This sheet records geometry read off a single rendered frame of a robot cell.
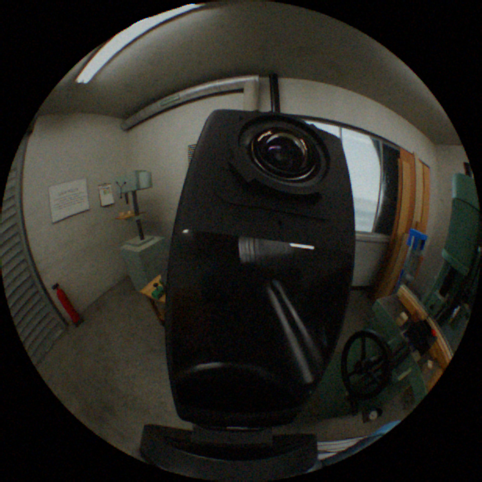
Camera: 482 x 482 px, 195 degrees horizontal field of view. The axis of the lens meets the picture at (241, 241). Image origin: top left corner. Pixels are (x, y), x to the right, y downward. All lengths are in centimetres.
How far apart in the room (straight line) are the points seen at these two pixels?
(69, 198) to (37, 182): 59
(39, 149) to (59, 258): 139
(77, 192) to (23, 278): 133
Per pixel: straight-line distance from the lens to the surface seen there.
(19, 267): 234
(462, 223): 68
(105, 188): 253
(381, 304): 78
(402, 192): 217
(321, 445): 124
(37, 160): 241
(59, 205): 230
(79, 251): 239
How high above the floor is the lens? 130
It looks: 22 degrees down
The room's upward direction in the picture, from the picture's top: straight up
